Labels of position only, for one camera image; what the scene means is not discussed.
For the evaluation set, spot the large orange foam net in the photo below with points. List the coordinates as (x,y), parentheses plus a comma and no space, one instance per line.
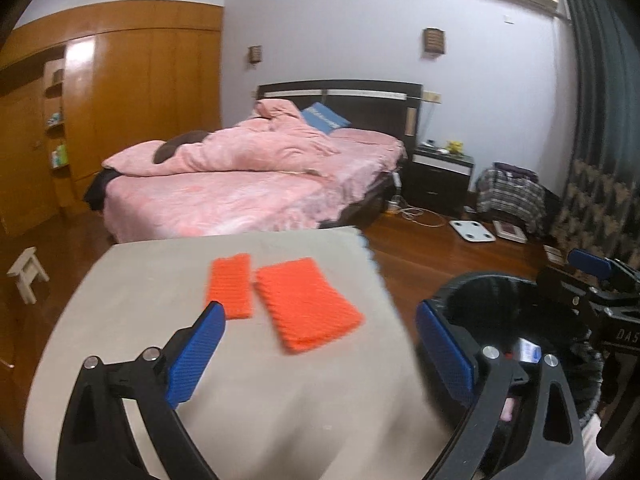
(306,310)

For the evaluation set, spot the wooden wardrobe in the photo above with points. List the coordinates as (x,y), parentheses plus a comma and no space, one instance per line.
(83,84)

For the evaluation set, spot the small white stool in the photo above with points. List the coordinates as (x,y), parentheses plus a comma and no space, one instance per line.
(26,269)

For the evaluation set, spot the right wall lamp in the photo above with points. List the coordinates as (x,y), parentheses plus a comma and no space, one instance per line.
(434,41)

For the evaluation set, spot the pink duvet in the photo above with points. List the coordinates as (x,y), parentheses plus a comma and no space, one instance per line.
(275,137)

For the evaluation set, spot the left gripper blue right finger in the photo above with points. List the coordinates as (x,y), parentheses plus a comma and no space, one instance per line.
(543,441)

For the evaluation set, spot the left wall lamp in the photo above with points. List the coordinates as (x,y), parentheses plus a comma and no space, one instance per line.
(254,55)

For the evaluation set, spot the grey sock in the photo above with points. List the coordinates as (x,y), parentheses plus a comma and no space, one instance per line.
(585,377)

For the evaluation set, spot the black garment on bed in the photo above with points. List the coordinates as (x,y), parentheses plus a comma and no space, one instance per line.
(95,195)

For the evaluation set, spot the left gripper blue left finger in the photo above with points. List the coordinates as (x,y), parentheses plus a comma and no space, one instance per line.
(96,440)

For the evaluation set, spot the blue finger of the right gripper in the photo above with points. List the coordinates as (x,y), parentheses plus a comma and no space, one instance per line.
(590,262)

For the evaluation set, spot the blue pillow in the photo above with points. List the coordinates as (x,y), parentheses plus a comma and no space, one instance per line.
(324,119)

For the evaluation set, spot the bed with pink sheet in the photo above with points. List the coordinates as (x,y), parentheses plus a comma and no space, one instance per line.
(358,178)

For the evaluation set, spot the small orange foam net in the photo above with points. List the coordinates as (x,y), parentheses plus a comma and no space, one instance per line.
(229,285)

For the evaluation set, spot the dark patterned curtain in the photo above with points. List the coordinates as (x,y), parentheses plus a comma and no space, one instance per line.
(600,206)

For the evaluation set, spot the white bathroom scale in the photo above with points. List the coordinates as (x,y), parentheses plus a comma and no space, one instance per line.
(472,231)

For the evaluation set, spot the white blue carton box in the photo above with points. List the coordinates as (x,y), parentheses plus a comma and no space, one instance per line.
(526,351)

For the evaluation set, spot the wall socket plate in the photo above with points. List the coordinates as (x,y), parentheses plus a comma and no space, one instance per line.
(431,97)

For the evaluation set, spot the yellow plush toy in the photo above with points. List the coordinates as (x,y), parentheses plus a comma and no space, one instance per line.
(455,147)

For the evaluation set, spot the black white nightstand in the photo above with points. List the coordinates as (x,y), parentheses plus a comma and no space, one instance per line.
(437,181)

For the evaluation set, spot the wall lamp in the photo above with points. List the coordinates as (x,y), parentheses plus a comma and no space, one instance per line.
(434,41)
(254,55)

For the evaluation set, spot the black lined trash bin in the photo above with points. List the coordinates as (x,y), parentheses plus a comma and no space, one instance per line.
(497,309)

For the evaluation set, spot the black headboard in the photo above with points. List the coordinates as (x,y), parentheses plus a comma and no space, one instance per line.
(390,107)

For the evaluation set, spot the plaid cloth covered chair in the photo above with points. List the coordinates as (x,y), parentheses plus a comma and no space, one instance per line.
(504,191)

